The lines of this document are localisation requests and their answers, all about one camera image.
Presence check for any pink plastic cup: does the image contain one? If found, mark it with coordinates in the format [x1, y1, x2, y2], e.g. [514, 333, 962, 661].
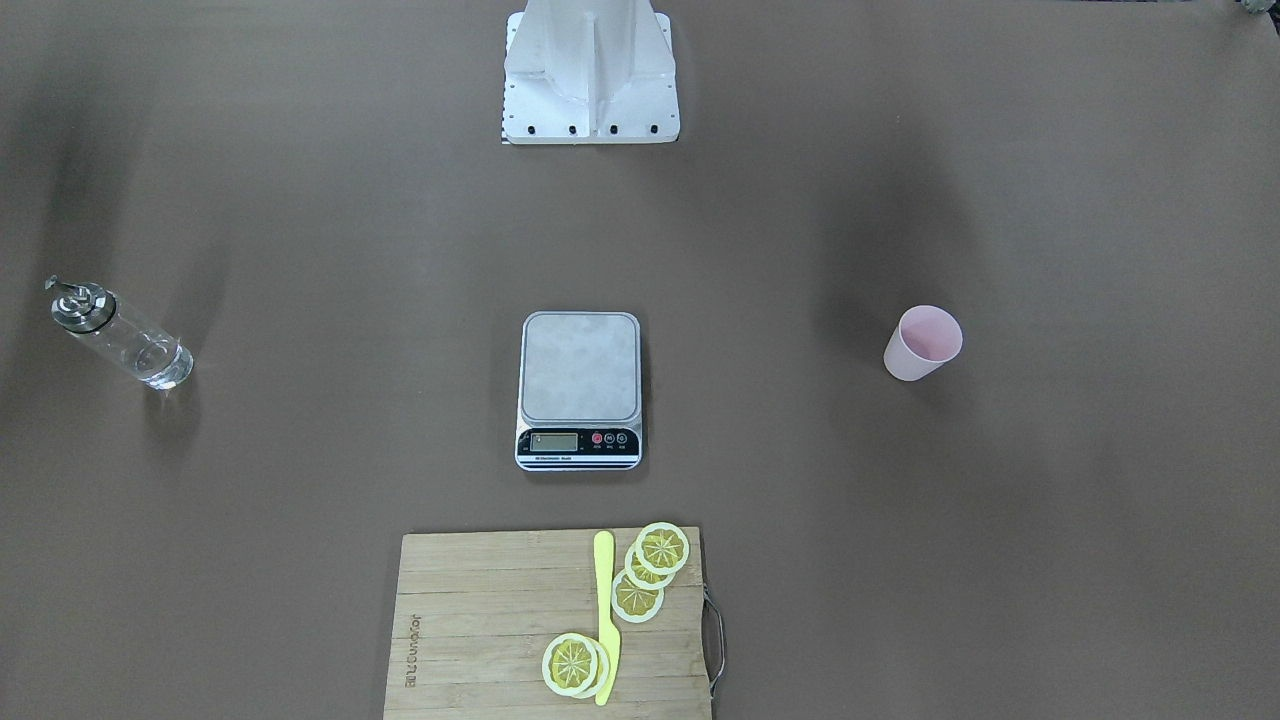
[883, 305, 964, 382]

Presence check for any clear glass sauce bottle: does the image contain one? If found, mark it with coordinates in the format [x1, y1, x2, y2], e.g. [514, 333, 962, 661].
[44, 275, 195, 391]

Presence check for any digital kitchen scale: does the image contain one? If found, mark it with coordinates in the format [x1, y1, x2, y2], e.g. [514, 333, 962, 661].
[513, 310, 644, 471]

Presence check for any lemon slice top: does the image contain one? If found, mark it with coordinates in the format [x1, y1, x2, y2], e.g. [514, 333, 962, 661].
[632, 521, 691, 577]

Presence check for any lemon slice middle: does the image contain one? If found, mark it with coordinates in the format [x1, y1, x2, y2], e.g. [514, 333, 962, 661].
[623, 546, 675, 591]

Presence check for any lemon slice lower stack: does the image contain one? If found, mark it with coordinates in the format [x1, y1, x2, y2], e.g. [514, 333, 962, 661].
[611, 571, 666, 624]

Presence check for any yellow plastic knife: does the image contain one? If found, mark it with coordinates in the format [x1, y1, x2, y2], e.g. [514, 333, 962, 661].
[593, 530, 621, 706]

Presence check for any bamboo cutting board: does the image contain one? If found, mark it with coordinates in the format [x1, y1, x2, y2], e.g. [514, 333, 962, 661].
[383, 527, 716, 719]

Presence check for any lemon slice bottom front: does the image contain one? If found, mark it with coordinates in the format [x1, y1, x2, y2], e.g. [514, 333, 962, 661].
[541, 632, 596, 698]

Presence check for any lemon slice bottom behind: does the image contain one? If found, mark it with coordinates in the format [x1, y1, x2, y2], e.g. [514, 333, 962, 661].
[575, 638, 612, 700]

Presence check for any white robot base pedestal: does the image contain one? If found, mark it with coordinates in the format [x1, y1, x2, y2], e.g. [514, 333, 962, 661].
[500, 1, 681, 145]

